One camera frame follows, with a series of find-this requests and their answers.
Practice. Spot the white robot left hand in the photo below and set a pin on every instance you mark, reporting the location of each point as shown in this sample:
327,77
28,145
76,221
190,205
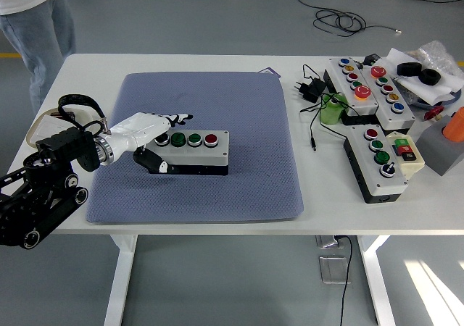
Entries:
137,130

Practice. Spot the clear bubble wrap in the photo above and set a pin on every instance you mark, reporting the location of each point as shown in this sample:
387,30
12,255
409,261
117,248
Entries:
435,52

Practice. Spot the person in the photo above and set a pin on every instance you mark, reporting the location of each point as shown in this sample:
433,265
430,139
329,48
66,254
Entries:
36,32

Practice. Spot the white rounded tray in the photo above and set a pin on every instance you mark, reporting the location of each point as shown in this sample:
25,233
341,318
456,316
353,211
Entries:
47,126

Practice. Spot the grey five-button control box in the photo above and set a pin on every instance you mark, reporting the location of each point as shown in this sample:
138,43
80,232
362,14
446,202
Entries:
398,119
339,72

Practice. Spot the white table leg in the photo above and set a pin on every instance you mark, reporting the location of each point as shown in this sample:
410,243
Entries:
377,279
121,279

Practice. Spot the small black device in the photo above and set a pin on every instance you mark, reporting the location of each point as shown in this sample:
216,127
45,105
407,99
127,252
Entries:
371,58

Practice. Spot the green plastic bottle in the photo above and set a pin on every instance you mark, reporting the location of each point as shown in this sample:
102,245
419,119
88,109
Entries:
330,114

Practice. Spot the metal floor socket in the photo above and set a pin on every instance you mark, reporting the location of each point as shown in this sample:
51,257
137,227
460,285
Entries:
333,270

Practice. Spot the blue-grey textured mat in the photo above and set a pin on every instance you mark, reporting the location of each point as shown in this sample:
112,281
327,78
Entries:
224,108

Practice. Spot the cream three-button switch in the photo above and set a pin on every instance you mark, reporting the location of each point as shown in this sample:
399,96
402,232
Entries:
415,164

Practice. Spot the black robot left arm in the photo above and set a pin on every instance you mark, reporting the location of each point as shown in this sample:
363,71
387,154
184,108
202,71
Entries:
61,148

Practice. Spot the dark cylindrical item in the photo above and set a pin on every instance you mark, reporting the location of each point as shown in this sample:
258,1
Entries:
56,116

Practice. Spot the red mushroom button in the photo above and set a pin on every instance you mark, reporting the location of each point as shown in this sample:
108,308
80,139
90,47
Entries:
433,114

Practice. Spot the grey under-table power box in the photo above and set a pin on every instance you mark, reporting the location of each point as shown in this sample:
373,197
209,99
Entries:
326,242

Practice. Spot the grey four-button control box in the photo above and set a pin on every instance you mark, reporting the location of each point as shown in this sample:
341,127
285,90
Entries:
364,152
203,155

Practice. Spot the grey block box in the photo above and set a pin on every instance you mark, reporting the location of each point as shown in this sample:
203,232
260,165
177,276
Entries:
435,148

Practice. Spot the purple card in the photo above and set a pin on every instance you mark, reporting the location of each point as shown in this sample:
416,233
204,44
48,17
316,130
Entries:
272,71

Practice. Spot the orange cylinder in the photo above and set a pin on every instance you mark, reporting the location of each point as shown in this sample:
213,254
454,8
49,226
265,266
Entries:
455,126

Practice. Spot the white foam sheet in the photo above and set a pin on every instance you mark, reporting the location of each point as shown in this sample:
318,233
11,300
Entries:
435,90

